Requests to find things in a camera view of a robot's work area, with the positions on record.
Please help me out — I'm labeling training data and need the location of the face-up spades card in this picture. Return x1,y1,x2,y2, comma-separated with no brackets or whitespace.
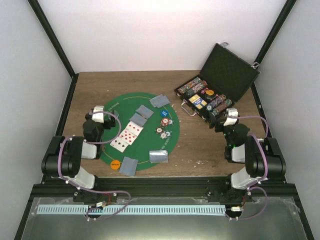
110,136,129,153

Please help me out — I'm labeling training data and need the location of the face-up red nine card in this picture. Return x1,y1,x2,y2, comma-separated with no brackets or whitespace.
119,129,138,145

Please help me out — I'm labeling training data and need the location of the face-up red diamonds card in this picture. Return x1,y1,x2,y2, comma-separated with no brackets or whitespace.
125,121,144,136

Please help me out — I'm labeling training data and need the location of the face-down community card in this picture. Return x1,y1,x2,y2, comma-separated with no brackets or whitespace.
135,104,154,119
129,113,147,127

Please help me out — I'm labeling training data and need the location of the black poker chip case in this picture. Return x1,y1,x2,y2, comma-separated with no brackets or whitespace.
174,42,260,123

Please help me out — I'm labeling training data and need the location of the orange big blind button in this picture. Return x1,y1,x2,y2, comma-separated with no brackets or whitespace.
110,159,121,170
205,89,215,96

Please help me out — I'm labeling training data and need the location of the hole card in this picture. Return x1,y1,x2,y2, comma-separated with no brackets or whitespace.
149,94,163,108
128,158,139,177
155,96,171,108

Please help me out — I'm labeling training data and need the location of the single face-down playing card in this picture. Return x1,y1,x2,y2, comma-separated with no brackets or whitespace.
119,156,134,176

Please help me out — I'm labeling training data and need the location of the red five chip stack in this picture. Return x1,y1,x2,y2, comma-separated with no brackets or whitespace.
160,117,170,127

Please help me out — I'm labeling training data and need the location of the blue small blind button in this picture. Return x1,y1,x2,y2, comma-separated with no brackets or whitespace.
160,110,169,118

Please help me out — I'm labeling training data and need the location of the black orange hundred chip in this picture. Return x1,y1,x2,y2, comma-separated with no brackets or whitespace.
160,132,167,139

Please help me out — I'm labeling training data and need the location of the grey card deck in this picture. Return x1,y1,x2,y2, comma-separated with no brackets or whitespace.
149,150,169,164

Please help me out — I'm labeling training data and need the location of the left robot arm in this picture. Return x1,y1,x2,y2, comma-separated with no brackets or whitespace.
41,106,121,202

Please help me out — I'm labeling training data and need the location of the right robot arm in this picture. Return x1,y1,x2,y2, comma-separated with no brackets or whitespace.
209,108,286,202

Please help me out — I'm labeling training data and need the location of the blue Texas Hold'em card box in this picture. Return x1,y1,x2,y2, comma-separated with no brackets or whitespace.
188,94,207,110

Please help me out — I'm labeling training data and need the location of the round green poker mat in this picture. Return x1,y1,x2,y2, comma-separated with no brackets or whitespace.
100,92,180,171

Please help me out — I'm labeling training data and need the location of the light blue slotted strip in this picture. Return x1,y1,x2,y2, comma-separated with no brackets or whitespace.
36,204,226,216

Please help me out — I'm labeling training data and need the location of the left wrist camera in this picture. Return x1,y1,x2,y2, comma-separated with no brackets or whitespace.
92,105,104,124

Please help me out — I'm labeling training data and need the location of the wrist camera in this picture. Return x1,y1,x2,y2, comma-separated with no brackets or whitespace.
223,107,239,127
92,105,104,124

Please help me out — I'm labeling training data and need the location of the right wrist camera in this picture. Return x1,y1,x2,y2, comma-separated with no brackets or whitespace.
223,107,239,127

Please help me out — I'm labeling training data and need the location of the chrome case handle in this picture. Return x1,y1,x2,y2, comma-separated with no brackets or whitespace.
180,100,198,117

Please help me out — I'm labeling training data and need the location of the black aluminium frame rail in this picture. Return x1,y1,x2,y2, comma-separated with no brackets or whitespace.
32,176,297,201

